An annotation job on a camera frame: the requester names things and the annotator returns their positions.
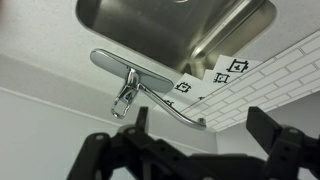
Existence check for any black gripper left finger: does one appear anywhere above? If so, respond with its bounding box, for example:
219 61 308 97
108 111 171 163
66 106 192 180

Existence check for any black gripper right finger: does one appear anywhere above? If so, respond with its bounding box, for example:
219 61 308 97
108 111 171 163
245 106 320 180

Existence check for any chrome tap with spout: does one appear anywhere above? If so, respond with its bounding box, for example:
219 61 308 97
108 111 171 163
89 48 208 131

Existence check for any white sheet with brick pattern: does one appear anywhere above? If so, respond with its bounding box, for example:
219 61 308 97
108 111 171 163
181 29 320 133

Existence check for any white paper with black markers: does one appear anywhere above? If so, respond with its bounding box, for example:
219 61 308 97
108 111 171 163
156 72 216 113
203 54 264 88

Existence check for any stainless steel sink basin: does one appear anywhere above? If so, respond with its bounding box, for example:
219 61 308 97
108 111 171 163
74 0 278 81

